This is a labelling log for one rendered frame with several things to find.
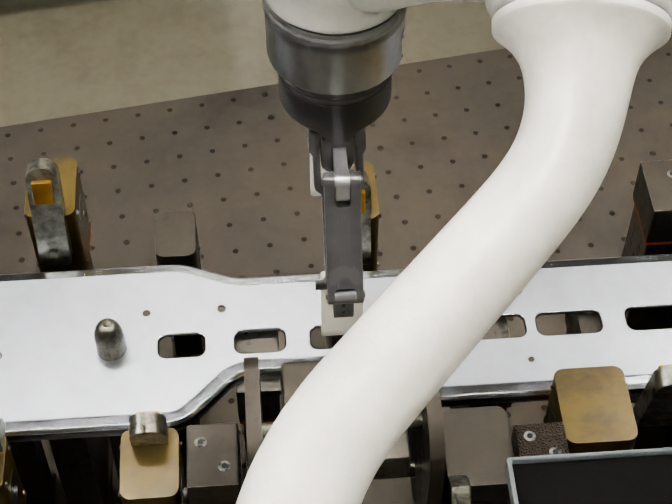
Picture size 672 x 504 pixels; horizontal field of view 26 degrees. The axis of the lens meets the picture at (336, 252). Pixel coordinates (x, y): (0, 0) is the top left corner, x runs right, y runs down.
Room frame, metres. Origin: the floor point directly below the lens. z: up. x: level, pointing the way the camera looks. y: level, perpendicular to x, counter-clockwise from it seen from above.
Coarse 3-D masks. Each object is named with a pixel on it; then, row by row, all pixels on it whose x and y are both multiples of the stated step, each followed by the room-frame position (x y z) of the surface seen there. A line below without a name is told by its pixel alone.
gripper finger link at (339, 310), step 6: (336, 294) 0.60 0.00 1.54; (342, 294) 0.60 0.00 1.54; (348, 294) 0.60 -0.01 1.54; (354, 294) 0.60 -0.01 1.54; (336, 300) 0.59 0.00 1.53; (342, 300) 0.59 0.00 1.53; (348, 300) 0.59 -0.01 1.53; (354, 300) 0.59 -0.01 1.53; (336, 306) 0.61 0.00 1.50; (342, 306) 0.61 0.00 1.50; (348, 306) 0.61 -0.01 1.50; (336, 312) 0.61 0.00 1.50; (342, 312) 0.61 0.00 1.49; (348, 312) 0.61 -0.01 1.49
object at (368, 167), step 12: (372, 168) 1.16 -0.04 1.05; (372, 180) 1.14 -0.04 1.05; (372, 192) 1.12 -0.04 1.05; (372, 204) 1.10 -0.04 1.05; (372, 216) 1.08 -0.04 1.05; (372, 228) 1.08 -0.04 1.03; (372, 240) 1.08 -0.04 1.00; (372, 252) 1.08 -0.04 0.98; (372, 264) 1.08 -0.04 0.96; (336, 336) 1.08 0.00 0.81
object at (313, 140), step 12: (312, 132) 0.68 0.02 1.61; (360, 132) 0.68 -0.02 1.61; (312, 144) 0.67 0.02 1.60; (360, 144) 0.67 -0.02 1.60; (312, 156) 0.67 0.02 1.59; (360, 156) 0.67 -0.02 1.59; (360, 168) 0.66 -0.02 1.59; (324, 228) 0.64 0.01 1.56; (324, 240) 0.63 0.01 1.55; (324, 252) 0.63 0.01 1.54; (324, 288) 0.61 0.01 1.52
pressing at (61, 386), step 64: (640, 256) 1.06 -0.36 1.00; (0, 320) 0.97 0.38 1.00; (64, 320) 0.97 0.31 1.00; (128, 320) 0.97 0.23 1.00; (192, 320) 0.97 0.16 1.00; (256, 320) 0.97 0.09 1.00; (320, 320) 0.97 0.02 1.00; (0, 384) 0.88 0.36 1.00; (64, 384) 0.88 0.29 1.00; (128, 384) 0.88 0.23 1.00; (192, 384) 0.88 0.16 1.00; (448, 384) 0.88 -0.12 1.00; (512, 384) 0.88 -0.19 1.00; (640, 384) 0.88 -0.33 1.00
